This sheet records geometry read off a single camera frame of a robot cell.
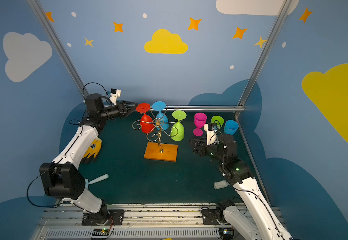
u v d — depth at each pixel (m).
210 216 0.75
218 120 0.99
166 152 0.98
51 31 0.76
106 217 0.70
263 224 0.40
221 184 0.84
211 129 0.59
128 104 0.73
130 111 0.76
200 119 0.98
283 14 0.71
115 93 0.72
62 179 0.43
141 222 0.73
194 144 0.63
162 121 0.86
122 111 0.68
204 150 0.61
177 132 0.91
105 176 0.86
